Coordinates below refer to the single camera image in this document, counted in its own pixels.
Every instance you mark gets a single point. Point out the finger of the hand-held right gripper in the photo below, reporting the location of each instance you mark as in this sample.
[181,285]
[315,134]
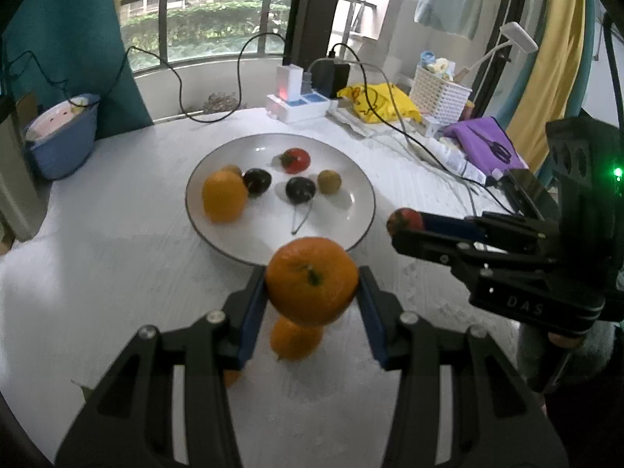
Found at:
[448,225]
[429,246]

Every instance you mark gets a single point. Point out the white charger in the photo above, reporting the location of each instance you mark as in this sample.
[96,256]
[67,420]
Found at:
[289,81]

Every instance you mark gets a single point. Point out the black door frame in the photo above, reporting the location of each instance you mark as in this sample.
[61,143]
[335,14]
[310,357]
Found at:
[317,14]

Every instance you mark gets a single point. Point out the black power adapter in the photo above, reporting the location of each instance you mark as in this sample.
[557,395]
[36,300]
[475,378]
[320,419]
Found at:
[334,78]

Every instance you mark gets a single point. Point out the large orange tangerine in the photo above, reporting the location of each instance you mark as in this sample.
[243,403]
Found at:
[224,197]

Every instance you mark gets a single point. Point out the white plastic basket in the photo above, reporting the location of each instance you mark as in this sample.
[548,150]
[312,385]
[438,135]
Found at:
[438,93]

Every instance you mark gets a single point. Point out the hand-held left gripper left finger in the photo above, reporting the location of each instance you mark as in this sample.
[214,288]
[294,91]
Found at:
[252,321]

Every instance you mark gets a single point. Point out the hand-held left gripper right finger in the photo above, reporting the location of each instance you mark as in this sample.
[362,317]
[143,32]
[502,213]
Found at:
[373,321]

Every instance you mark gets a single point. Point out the yellow-green longan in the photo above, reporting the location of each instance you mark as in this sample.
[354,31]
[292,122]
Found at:
[232,170]
[329,182]

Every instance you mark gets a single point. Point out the white desk lamp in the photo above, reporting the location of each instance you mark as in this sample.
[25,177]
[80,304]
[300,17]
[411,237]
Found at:
[519,36]

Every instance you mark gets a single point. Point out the yellow curtain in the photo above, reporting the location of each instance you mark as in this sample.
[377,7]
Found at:
[551,68]

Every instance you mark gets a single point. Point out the person's right hand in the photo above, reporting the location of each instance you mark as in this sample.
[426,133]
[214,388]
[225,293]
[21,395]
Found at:
[564,340]

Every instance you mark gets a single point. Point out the white tube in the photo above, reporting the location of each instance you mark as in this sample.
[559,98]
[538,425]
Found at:
[458,161]

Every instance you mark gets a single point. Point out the black scissors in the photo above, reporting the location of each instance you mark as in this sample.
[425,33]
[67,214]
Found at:
[499,148]

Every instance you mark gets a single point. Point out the white power strip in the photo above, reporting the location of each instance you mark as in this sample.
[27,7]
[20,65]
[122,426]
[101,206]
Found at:
[304,106]

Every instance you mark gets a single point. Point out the black phone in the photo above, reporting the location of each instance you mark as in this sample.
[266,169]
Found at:
[529,187]

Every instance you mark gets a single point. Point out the dark cherry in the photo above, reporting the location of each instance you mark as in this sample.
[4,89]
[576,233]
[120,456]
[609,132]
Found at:
[257,181]
[300,189]

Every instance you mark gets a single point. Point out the blue plastic bowl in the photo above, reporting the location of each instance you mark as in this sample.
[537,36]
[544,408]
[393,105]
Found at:
[63,141]

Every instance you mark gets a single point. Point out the balcony railing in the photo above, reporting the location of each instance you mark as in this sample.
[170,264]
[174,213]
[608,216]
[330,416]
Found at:
[204,14]

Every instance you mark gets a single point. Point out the yellow plastic bag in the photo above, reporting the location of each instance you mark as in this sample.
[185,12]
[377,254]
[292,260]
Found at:
[378,102]

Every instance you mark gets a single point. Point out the red cherry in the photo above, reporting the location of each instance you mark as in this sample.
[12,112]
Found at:
[296,160]
[403,219]

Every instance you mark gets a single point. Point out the purple cloth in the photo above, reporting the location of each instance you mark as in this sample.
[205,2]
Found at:
[480,137]

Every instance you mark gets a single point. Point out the white round plate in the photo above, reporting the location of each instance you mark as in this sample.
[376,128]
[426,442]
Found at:
[341,204]

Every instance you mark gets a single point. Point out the teal curtain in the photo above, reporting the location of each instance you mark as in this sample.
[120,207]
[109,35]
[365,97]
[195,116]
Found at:
[63,44]

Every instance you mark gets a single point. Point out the green leaf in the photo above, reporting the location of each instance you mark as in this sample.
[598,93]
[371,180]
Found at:
[82,390]

